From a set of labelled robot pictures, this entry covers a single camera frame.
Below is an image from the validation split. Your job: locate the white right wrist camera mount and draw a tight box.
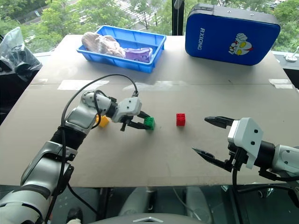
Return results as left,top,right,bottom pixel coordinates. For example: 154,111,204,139
227,117,264,170

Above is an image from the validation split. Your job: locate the yellow toy cube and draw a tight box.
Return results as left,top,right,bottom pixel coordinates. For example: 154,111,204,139
96,114,110,128

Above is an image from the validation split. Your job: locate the grey rounded robot leg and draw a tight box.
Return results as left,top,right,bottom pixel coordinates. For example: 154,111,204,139
118,186,151,217
185,186,213,224

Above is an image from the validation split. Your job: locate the beaded blind cord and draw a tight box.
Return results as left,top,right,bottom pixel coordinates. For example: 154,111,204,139
175,0,182,36

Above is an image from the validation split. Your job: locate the blue cartoon print case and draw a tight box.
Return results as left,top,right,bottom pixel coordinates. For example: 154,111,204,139
185,3,281,66

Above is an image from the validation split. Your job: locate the grey robot torso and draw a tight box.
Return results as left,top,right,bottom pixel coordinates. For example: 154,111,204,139
90,212,212,224

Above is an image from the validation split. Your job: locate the red toy cube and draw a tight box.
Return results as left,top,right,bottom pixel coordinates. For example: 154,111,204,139
176,112,186,127

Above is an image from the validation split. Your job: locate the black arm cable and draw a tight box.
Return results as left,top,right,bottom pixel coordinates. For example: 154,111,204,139
231,168,299,224
44,74,140,224

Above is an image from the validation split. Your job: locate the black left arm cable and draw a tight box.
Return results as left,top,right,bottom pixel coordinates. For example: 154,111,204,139
44,74,140,224

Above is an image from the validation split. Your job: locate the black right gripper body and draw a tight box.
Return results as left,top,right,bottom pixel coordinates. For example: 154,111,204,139
224,142,249,173

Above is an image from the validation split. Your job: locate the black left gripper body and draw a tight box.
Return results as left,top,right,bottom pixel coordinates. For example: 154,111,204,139
119,111,144,132

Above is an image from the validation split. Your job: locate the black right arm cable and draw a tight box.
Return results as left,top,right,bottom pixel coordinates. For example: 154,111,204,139
231,168,299,224

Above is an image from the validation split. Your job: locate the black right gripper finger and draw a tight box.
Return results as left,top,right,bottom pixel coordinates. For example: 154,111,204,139
204,116,235,130
192,147,232,173

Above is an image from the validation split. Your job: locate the black window frame post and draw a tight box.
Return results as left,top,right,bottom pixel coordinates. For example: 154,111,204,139
171,0,188,36

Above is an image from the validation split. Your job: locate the purple folded cloth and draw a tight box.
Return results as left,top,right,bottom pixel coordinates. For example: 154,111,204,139
124,47,154,63

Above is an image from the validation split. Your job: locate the green toy cube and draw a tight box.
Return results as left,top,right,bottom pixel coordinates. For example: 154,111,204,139
143,116,156,131

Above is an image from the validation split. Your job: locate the clear tape strip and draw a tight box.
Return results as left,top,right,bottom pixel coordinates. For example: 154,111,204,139
268,78,294,90

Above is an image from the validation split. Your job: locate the blue plastic tray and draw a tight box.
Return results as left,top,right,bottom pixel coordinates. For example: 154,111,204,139
76,25,167,74

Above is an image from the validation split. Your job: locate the thin white cable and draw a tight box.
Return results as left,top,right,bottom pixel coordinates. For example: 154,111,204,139
171,186,203,221

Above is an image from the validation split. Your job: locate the clear plastic bag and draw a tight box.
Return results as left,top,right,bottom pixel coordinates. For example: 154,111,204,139
0,26,43,82

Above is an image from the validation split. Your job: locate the white round base object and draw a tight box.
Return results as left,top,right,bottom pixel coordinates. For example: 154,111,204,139
284,46,299,63

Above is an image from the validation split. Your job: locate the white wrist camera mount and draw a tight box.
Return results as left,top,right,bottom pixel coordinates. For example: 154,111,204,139
111,97,142,123
227,117,264,170

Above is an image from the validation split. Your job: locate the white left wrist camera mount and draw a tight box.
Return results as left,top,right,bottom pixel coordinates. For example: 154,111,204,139
111,97,142,123

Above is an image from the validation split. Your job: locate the beige crumpled cloth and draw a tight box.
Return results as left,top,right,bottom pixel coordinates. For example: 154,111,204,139
81,31,126,58

